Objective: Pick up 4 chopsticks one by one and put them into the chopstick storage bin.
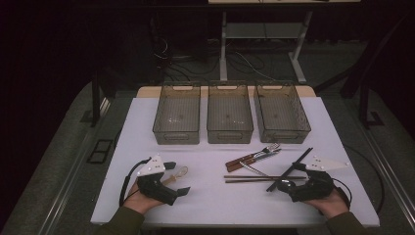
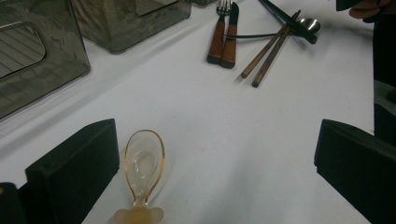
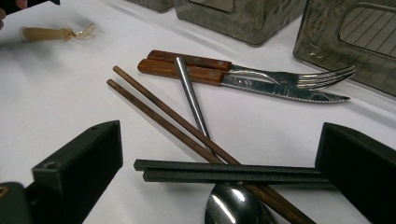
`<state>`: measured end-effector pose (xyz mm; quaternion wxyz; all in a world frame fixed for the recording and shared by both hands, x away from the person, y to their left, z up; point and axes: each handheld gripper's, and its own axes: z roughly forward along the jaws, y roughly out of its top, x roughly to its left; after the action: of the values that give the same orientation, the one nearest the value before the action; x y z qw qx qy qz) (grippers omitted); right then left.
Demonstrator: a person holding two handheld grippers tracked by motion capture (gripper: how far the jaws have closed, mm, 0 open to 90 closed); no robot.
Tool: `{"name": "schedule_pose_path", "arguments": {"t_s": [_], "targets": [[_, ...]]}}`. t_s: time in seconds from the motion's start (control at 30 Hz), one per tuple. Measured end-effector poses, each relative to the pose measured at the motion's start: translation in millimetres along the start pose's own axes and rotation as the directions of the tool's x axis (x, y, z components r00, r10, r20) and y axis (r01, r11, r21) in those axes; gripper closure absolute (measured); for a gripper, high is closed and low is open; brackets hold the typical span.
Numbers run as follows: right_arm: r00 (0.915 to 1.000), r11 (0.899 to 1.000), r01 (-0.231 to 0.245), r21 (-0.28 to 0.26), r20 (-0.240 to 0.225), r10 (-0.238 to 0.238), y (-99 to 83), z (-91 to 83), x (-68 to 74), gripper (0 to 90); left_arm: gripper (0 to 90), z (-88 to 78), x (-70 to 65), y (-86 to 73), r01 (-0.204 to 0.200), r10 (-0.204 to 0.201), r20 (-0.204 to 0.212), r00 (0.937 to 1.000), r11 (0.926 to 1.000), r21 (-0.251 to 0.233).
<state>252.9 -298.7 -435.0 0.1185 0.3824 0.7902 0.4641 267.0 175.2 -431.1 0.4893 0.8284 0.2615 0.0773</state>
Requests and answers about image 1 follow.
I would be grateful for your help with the clear grey plastic bin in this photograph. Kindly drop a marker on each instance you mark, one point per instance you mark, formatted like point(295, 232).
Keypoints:
point(177, 114)
point(230, 114)
point(280, 114)

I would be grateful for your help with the metal floor rail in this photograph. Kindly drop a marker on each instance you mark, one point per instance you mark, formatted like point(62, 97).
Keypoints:
point(393, 181)
point(69, 182)

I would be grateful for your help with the person's left hand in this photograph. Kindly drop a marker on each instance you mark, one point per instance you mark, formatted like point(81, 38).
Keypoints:
point(138, 200)

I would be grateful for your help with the black chopstick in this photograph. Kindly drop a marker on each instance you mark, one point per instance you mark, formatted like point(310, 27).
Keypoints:
point(274, 184)
point(305, 154)

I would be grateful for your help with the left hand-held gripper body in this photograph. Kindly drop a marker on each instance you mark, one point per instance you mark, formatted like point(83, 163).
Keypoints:
point(153, 186)

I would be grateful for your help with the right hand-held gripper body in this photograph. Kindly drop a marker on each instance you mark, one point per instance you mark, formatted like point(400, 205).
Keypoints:
point(314, 187)

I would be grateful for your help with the black metal stand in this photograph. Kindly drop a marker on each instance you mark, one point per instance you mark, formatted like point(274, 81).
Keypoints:
point(95, 104)
point(363, 104)

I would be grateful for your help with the white table cover sheet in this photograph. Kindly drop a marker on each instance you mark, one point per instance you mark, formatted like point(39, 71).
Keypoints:
point(208, 202)

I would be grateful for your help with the white metal desk frame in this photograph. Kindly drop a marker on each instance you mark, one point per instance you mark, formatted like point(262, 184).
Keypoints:
point(223, 49)

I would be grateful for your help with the person's right hand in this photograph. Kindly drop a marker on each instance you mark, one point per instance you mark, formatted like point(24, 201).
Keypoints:
point(331, 205)

